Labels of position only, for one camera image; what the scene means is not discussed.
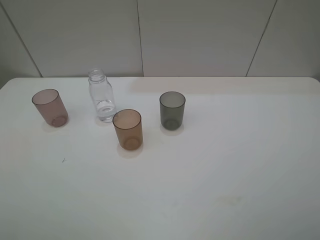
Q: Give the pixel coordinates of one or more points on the pink translucent cup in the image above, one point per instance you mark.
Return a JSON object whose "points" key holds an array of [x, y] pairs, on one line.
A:
{"points": [[50, 105]]}

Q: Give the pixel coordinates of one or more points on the orange translucent cup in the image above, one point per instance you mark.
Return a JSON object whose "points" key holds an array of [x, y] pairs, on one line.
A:
{"points": [[128, 127]]}

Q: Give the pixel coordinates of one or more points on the clear plastic water bottle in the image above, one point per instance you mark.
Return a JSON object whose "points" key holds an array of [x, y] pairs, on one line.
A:
{"points": [[102, 96]]}

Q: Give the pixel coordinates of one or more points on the grey translucent cup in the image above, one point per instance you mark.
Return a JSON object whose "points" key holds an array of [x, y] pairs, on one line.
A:
{"points": [[172, 106]]}

